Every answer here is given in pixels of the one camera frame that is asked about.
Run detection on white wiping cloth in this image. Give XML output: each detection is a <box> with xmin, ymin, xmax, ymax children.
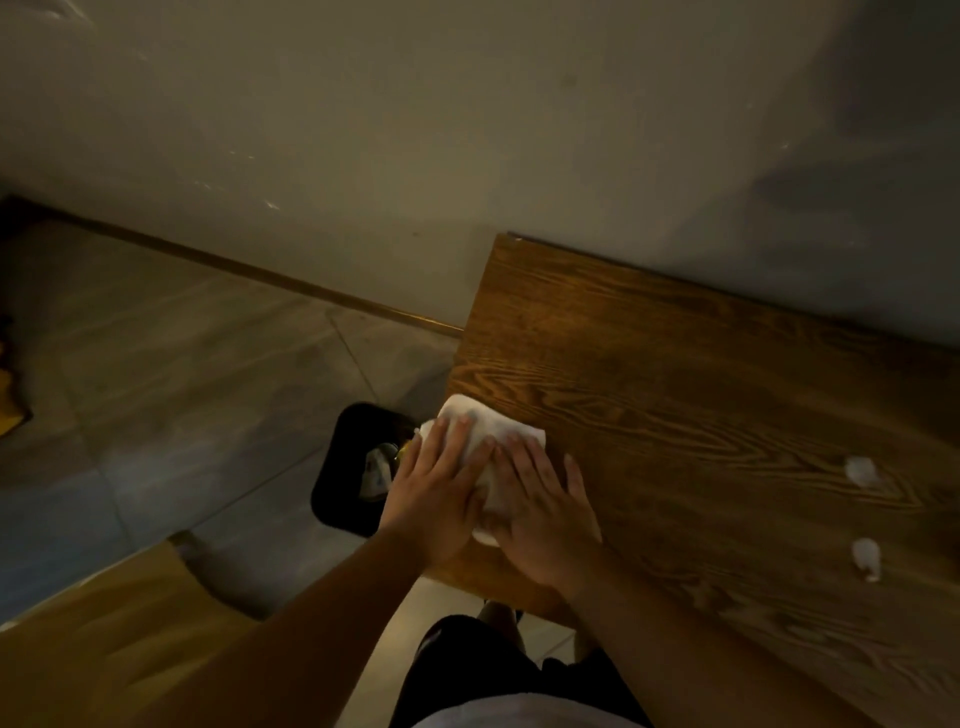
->
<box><xmin>416</xmin><ymin>393</ymin><xmax>547</xmax><ymax>547</ymax></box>

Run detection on person's right forearm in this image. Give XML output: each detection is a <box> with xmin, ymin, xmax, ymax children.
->
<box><xmin>562</xmin><ymin>547</ymin><xmax>879</xmax><ymax>728</ymax></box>

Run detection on brown wooden table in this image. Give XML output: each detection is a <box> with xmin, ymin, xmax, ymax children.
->
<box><xmin>423</xmin><ymin>232</ymin><xmax>960</xmax><ymax>728</ymax></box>

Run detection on person's left hand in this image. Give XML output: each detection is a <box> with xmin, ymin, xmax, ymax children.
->
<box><xmin>378</xmin><ymin>416</ymin><xmax>496</xmax><ymax>571</ymax></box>

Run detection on black trash bin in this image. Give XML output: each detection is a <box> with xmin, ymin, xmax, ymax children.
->
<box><xmin>311</xmin><ymin>402</ymin><xmax>421</xmax><ymax>539</ymax></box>

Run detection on brown wooden baseboard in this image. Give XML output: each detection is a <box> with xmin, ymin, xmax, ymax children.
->
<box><xmin>0</xmin><ymin>194</ymin><xmax>466</xmax><ymax>339</ymax></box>

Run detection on person's right hand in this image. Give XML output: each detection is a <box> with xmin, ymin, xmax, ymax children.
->
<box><xmin>479</xmin><ymin>434</ymin><xmax>604</xmax><ymax>601</ymax></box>

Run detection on person's left forearm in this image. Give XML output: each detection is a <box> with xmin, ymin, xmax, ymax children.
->
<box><xmin>134</xmin><ymin>524</ymin><xmax>451</xmax><ymax>728</ymax></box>

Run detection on person's black shorts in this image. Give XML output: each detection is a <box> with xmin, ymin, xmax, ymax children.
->
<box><xmin>388</xmin><ymin>614</ymin><xmax>654</xmax><ymax>728</ymax></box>

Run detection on person's white shirt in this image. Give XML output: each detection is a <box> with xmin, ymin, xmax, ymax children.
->
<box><xmin>412</xmin><ymin>693</ymin><xmax>646</xmax><ymax>728</ymax></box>

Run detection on person's right leg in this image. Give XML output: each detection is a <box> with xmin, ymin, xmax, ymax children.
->
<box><xmin>479</xmin><ymin>599</ymin><xmax>526</xmax><ymax>654</ymax></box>

